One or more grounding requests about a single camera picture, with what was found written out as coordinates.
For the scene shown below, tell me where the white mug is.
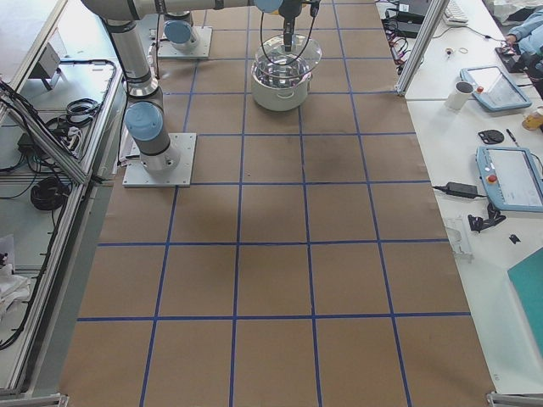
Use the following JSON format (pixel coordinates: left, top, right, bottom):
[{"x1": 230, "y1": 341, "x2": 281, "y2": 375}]
[{"x1": 445, "y1": 81, "x2": 474, "y2": 111}]

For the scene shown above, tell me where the glass pot lid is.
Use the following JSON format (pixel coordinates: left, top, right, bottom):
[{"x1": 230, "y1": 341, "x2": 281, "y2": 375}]
[{"x1": 255, "y1": 34, "x2": 322, "y2": 78}]

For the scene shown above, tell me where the person blue sleeve arm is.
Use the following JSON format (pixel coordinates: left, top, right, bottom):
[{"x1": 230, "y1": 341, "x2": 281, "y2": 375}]
[{"x1": 505, "y1": 9, "x2": 543, "y2": 53}]

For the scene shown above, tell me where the black bracket part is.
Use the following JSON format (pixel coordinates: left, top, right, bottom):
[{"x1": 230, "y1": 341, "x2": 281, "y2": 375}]
[{"x1": 467, "y1": 203, "x2": 507, "y2": 233}]

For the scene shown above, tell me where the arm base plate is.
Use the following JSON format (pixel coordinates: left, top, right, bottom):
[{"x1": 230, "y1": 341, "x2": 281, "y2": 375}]
[
  {"x1": 122, "y1": 133, "x2": 197, "y2": 187},
  {"x1": 158, "y1": 21, "x2": 213, "y2": 59}
]

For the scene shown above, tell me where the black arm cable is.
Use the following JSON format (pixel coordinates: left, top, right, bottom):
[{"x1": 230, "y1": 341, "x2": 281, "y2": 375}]
[{"x1": 259, "y1": 8, "x2": 319, "y2": 67}]

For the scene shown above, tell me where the aluminium frame post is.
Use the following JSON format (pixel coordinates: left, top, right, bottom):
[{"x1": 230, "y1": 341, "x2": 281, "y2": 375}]
[{"x1": 395, "y1": 0, "x2": 448, "y2": 96}]

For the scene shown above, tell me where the teal board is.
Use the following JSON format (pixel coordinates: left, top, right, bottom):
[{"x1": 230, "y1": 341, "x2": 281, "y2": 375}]
[{"x1": 508, "y1": 248, "x2": 542, "y2": 350}]

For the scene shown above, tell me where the black power adapter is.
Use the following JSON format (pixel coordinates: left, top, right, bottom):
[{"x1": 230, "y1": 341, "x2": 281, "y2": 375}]
[{"x1": 433, "y1": 181, "x2": 485, "y2": 199}]

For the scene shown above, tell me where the small black clip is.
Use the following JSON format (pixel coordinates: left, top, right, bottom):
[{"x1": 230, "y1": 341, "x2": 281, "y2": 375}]
[{"x1": 509, "y1": 234, "x2": 521, "y2": 244}]

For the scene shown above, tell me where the near teach pendant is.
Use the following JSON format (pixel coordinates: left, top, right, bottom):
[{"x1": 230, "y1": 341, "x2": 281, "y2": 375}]
[{"x1": 475, "y1": 146, "x2": 542, "y2": 213}]

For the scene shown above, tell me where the black coiled cable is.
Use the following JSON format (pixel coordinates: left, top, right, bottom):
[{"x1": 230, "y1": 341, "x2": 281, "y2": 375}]
[{"x1": 30, "y1": 176, "x2": 71, "y2": 212}]

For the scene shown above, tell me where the far teach pendant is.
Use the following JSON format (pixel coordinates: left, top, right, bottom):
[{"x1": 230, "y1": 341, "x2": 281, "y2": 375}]
[{"x1": 460, "y1": 65, "x2": 532, "y2": 112}]

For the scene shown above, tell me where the clear plastic holder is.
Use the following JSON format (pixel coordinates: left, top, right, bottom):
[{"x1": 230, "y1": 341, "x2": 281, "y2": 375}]
[{"x1": 443, "y1": 216, "x2": 473, "y2": 262}]

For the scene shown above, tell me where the black round disc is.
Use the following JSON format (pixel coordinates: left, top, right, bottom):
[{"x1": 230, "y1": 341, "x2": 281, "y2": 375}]
[{"x1": 478, "y1": 129, "x2": 505, "y2": 145}]

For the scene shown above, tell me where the yellow drink cup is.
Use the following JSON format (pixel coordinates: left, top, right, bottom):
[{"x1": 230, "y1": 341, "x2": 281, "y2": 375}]
[{"x1": 522, "y1": 107, "x2": 543, "y2": 131}]

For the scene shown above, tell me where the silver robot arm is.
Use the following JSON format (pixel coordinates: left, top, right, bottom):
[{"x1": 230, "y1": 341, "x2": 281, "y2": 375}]
[
  {"x1": 163, "y1": 11, "x2": 199, "y2": 52},
  {"x1": 83, "y1": 1, "x2": 303, "y2": 172}
]

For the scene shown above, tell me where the pale green electric pot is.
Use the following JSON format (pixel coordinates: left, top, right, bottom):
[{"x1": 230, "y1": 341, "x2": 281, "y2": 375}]
[{"x1": 251, "y1": 57, "x2": 311, "y2": 112}]

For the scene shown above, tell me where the black pen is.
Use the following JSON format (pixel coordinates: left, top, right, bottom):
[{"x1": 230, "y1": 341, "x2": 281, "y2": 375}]
[{"x1": 506, "y1": 129, "x2": 520, "y2": 148}]

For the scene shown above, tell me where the teach pendant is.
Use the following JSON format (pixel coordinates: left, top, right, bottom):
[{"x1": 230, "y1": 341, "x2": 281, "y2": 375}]
[
  {"x1": 475, "y1": 146, "x2": 542, "y2": 213},
  {"x1": 460, "y1": 65, "x2": 532, "y2": 112}
]

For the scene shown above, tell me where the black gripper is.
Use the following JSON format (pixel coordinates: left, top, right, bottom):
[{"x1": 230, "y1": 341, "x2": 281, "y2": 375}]
[{"x1": 278, "y1": 0, "x2": 303, "y2": 52}]

